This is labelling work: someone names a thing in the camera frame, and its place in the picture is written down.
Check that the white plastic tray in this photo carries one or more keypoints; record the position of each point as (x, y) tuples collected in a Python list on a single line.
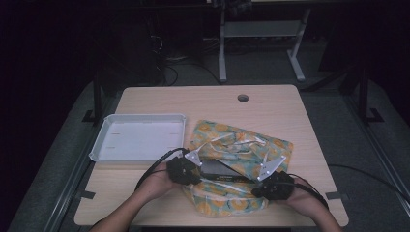
[(138, 138)]

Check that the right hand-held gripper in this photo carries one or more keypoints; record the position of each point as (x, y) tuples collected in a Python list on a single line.
[(275, 188)]

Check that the white metal desk frame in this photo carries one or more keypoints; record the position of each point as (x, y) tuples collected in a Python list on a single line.
[(261, 29)]

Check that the black metal stand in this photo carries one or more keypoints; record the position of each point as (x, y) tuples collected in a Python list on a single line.
[(96, 96), (363, 96)]

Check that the lemon print fabric bag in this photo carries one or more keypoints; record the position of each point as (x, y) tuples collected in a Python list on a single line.
[(225, 138)]

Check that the black rectangular box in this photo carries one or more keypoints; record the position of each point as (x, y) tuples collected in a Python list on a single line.
[(219, 169)]

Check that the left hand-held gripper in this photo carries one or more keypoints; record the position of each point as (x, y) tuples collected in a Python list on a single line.
[(182, 170)]

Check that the grey tape strip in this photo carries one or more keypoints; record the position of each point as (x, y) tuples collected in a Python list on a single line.
[(87, 194), (333, 195)]

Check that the person's right hand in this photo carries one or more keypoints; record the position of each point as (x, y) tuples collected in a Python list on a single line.
[(304, 199)]

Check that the person's left hand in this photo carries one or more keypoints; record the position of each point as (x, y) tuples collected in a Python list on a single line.
[(154, 185)]

